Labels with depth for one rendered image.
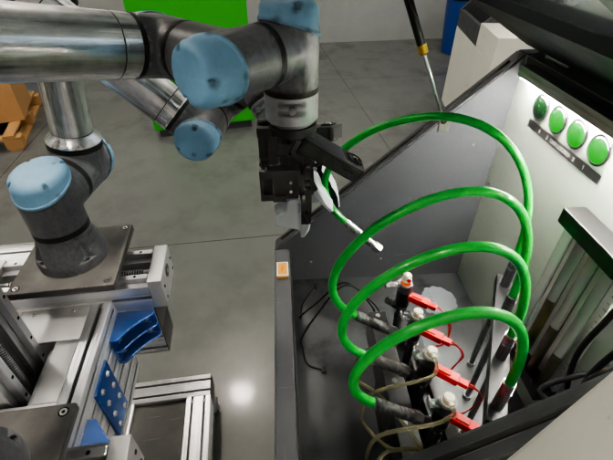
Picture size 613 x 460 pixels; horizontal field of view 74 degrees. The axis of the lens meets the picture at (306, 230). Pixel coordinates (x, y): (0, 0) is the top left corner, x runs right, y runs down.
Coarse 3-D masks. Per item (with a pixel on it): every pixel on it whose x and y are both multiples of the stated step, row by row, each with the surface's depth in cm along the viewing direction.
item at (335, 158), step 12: (300, 144) 59; (312, 144) 58; (324, 144) 60; (336, 144) 63; (312, 156) 60; (324, 156) 60; (336, 156) 60; (348, 156) 62; (336, 168) 61; (348, 168) 61; (360, 168) 62
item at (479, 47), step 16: (464, 16) 374; (480, 16) 390; (464, 32) 371; (480, 32) 326; (496, 32) 299; (464, 48) 367; (480, 48) 324; (496, 48) 291; (512, 48) 290; (528, 48) 289; (464, 64) 364; (480, 64) 322; (496, 64) 298; (448, 80) 420; (464, 80) 361; (448, 96) 416
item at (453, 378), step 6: (438, 372) 65; (444, 372) 65; (450, 372) 65; (456, 372) 65; (444, 378) 65; (450, 378) 64; (456, 378) 64; (462, 378) 65; (456, 384) 64; (462, 384) 64; (468, 384) 64
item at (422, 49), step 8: (408, 0) 76; (408, 8) 77; (416, 8) 77; (416, 16) 78; (416, 24) 78; (416, 32) 79; (416, 40) 81; (424, 40) 81; (424, 48) 81; (424, 56) 82; (432, 80) 85; (432, 88) 86; (440, 104) 89; (440, 120) 91; (440, 128) 92; (448, 128) 92
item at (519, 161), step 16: (432, 112) 65; (448, 112) 64; (368, 128) 70; (384, 128) 68; (480, 128) 63; (352, 144) 72; (512, 144) 63; (528, 176) 65; (528, 192) 67; (336, 208) 82; (528, 208) 68
